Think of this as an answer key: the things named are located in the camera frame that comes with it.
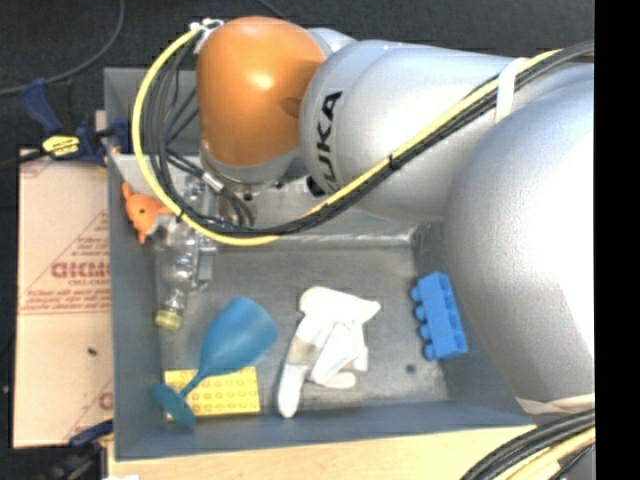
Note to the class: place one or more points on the black cylinder on white bracket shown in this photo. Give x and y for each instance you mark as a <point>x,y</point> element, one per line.
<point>315,186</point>

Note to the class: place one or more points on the blue plastic wine glass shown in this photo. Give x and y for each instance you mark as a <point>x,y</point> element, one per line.
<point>235,335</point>

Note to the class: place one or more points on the grey metal bin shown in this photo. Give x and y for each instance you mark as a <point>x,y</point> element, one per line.
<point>350,268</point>

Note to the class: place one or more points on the orange toy animal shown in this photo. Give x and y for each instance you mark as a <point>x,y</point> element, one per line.
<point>142,211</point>

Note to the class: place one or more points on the blue building brick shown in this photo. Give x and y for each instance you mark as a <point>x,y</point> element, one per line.
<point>440,318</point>

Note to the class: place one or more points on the clear plastic bottle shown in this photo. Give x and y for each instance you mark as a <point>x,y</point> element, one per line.
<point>176,273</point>

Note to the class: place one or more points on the yellow studded building plate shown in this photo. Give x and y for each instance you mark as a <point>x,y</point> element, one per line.
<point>230,395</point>

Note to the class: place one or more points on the brown cardboard board red print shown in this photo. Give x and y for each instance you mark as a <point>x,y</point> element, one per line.
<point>60,268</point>

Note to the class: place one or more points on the white glove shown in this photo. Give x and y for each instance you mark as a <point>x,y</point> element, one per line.
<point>325,318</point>

